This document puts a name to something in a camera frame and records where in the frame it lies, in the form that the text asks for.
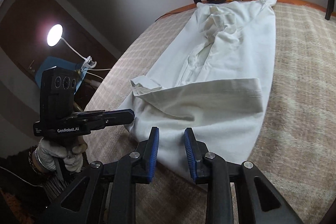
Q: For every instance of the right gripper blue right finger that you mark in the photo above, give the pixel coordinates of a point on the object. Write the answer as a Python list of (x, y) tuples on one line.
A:
[(207, 168)]

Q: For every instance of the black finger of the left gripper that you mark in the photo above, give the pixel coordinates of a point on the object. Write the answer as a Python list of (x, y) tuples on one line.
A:
[(118, 117)]

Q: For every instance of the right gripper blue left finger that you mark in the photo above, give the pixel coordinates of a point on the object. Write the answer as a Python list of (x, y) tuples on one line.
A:
[(137, 167)]

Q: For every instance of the white t-shirt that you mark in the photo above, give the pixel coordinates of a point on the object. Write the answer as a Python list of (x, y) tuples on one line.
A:
[(215, 77)]

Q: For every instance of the left gloved hand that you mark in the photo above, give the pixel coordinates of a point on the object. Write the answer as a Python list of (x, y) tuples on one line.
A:
[(46, 152)]

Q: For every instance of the blue chair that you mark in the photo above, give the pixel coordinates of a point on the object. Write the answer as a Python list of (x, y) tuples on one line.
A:
[(61, 67)]

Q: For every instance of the plaid beige bed blanket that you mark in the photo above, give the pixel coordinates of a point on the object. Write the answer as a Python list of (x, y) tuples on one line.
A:
[(296, 147)]

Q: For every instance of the white clip desk lamp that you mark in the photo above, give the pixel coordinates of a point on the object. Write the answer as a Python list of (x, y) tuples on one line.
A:
[(55, 35)]

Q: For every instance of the black camera box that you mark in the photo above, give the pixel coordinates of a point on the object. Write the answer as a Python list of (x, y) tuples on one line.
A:
[(56, 97)]

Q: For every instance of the left forearm with bracelets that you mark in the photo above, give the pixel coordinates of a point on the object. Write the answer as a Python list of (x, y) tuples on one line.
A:
[(20, 177)]

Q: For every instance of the black ring light tripod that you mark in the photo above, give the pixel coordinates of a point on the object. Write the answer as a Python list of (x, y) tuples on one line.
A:
[(329, 9)]

